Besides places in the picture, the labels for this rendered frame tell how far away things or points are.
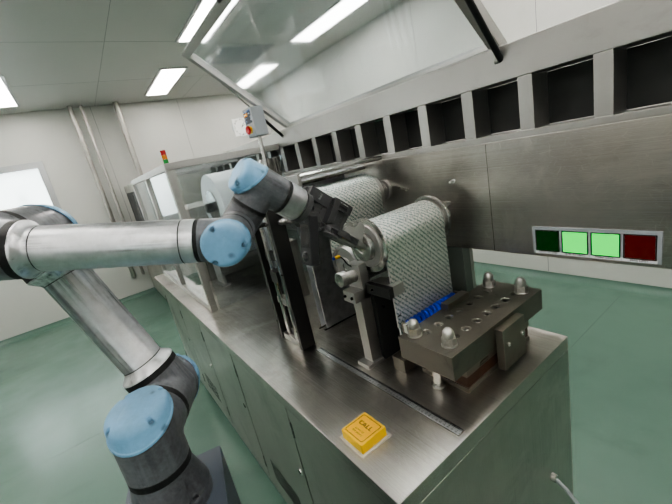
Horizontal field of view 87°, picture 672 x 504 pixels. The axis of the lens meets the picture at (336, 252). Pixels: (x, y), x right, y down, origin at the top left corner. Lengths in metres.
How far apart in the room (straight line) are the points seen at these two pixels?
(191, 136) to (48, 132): 1.83
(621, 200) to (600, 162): 0.09
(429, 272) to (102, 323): 0.79
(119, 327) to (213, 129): 5.90
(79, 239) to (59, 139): 5.61
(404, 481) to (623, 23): 0.93
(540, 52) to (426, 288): 0.61
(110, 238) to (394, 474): 0.65
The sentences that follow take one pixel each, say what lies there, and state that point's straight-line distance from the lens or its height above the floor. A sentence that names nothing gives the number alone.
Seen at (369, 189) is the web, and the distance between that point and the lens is 1.18.
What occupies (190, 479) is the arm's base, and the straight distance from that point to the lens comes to 0.86.
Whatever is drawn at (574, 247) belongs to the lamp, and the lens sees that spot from 1.00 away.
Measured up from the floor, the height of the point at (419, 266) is 1.16.
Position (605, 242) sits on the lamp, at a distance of 0.98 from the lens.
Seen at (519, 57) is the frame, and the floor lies 1.62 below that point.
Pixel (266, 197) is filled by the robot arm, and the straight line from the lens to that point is 0.73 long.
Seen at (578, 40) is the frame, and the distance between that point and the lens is 0.96.
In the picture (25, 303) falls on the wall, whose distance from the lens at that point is 6.37.
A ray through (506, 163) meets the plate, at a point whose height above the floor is 1.38.
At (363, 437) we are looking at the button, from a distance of 0.84.
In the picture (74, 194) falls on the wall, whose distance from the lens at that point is 6.21.
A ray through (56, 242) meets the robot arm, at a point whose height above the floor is 1.45.
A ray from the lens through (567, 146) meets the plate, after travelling 0.97.
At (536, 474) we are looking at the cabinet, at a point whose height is 0.59.
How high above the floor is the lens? 1.50
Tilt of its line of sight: 15 degrees down
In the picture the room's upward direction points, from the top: 12 degrees counter-clockwise
